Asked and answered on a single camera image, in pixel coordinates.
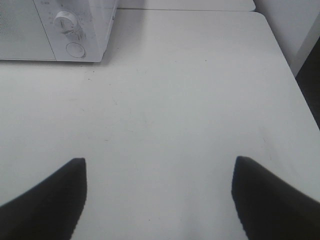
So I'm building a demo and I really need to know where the white microwave oven body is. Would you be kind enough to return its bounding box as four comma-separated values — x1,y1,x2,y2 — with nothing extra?
34,0,118,63

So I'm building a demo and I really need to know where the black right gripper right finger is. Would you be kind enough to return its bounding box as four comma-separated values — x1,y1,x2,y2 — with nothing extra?
231,156,320,240

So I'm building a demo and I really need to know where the white timer knob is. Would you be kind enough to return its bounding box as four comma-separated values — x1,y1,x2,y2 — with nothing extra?
53,11,78,35

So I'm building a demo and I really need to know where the round white door-release button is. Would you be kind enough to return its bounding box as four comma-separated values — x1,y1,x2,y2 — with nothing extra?
66,42,86,58

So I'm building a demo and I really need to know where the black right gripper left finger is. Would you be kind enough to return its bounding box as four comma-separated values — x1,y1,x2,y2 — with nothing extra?
0,158,87,240

